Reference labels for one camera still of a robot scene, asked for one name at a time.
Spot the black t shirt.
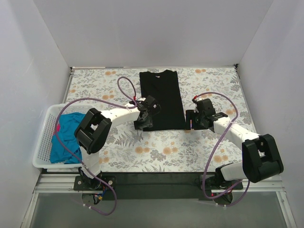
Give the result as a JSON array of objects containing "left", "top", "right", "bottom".
[{"left": 140, "top": 70, "right": 186, "bottom": 132}]

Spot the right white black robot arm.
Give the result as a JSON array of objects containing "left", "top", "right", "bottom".
[{"left": 186, "top": 98, "right": 284, "bottom": 189}]

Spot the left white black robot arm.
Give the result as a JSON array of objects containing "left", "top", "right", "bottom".
[{"left": 75, "top": 95, "right": 161, "bottom": 190}]

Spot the floral tablecloth mat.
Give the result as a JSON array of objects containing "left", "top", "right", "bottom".
[{"left": 66, "top": 67, "right": 255, "bottom": 172}]

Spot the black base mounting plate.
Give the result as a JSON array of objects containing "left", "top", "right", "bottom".
[{"left": 73, "top": 172, "right": 237, "bottom": 201}]

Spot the blue t shirt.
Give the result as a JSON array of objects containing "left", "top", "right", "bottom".
[{"left": 49, "top": 112, "right": 85, "bottom": 164}]

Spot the white plastic laundry basket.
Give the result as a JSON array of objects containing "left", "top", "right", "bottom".
[{"left": 32, "top": 104, "right": 93, "bottom": 169}]

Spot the aluminium frame rail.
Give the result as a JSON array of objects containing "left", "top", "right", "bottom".
[{"left": 34, "top": 173, "right": 285, "bottom": 193}]

